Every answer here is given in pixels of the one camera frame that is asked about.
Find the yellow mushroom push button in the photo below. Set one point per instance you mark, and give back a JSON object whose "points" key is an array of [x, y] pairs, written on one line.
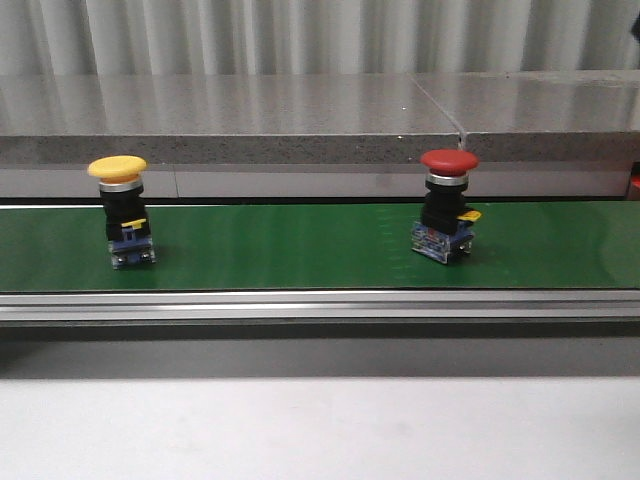
{"points": [[128, 230]]}

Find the green conveyor belt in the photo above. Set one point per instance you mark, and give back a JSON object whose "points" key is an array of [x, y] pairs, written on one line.
{"points": [[546, 245]]}

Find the aluminium conveyor side rail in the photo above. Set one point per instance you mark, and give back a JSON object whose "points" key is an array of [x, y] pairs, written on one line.
{"points": [[318, 307]]}

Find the red mushroom push button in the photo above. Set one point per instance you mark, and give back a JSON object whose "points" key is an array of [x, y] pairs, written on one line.
{"points": [[444, 231]]}

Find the grey stone slab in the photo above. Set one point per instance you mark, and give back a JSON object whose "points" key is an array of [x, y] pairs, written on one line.
{"points": [[581, 116], [220, 119]]}

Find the grey stone slab right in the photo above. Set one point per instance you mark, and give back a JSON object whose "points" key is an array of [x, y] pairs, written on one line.
{"points": [[581, 116]]}

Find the white pleated curtain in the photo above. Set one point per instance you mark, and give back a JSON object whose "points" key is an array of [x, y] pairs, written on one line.
{"points": [[305, 37]]}

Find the grey stone slab left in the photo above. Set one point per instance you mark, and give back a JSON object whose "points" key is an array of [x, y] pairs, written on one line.
{"points": [[220, 119]]}

